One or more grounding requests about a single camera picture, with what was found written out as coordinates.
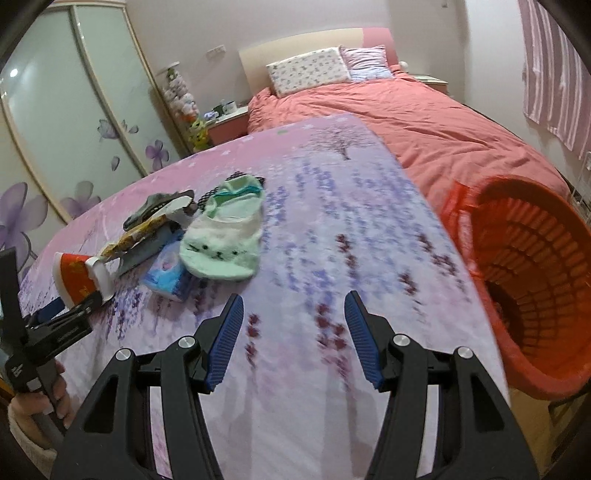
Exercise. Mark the white mug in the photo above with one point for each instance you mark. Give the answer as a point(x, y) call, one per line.
point(230, 107)

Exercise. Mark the yellow green plush toy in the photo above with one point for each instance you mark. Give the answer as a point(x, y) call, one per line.
point(199, 134)

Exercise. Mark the cream and pink headboard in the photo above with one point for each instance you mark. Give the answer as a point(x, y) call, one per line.
point(295, 44)

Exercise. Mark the red paper cup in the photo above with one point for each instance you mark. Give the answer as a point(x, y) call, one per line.
point(76, 277)

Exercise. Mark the white floral pillow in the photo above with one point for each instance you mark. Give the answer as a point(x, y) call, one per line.
point(307, 71)

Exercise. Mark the dark grey packet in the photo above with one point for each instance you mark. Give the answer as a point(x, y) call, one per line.
point(147, 253)

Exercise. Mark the white wall socket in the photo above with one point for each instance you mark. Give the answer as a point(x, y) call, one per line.
point(216, 51)

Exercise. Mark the pink floral printed blanket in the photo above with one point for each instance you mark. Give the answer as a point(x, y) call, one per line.
point(323, 207)

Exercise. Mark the column of stuffed toys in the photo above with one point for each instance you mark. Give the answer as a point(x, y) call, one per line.
point(180, 94)

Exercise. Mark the yellow snack wrapper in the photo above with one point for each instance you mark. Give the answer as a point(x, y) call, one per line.
point(134, 237)

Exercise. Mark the flower print glass wardrobe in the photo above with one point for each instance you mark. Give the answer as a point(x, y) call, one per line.
point(69, 115)

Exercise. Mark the green animal face sock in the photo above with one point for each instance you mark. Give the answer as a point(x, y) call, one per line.
point(221, 240)

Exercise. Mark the bed with pink duvet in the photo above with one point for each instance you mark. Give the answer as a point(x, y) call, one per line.
point(438, 129)

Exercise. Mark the blue tissue packet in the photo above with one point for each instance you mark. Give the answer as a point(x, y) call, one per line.
point(168, 277)

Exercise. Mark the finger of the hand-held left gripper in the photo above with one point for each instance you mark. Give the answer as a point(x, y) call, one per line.
point(8, 286)
point(64, 325)

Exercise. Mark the pink striped curtain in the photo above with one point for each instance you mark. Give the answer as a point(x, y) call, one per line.
point(554, 69)

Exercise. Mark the person's left forearm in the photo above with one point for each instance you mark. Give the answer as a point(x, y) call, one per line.
point(27, 438)

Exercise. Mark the pink striped pillow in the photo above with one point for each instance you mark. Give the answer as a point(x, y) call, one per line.
point(367, 62)

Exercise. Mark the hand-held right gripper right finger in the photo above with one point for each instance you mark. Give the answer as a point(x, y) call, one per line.
point(362, 337)

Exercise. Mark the black lace sock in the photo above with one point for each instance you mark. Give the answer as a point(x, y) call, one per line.
point(238, 176)

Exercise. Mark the person's left hand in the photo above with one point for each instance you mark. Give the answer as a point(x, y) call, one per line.
point(57, 397)

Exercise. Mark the orange lattice basket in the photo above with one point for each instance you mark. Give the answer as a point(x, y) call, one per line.
point(531, 258)

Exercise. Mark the pink nightstand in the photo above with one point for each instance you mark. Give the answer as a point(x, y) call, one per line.
point(228, 127)
point(434, 83)

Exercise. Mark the grey patterned sock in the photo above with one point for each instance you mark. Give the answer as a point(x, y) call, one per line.
point(152, 203)

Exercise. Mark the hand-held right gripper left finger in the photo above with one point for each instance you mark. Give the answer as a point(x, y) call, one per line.
point(226, 337)

